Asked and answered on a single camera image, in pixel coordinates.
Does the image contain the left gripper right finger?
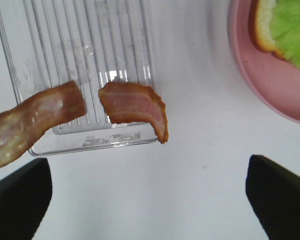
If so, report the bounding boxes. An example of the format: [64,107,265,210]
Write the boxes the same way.
[245,154,300,240]

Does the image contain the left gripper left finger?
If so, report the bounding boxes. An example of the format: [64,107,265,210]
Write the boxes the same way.
[0,158,52,240]

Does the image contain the long bacon strip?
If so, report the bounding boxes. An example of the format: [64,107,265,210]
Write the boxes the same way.
[0,81,86,168]

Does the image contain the short bacon strip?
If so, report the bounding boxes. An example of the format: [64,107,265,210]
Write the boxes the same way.
[98,81,169,144]

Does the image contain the green lettuce leaf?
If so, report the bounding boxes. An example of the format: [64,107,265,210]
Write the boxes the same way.
[270,0,300,69]

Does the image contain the bread slice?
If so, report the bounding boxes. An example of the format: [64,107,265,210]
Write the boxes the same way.
[248,0,286,61]

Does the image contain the pink round plate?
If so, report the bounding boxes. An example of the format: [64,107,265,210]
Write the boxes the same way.
[228,0,300,124]

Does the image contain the left clear plastic tray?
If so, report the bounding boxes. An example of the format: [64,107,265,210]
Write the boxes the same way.
[0,0,157,156]

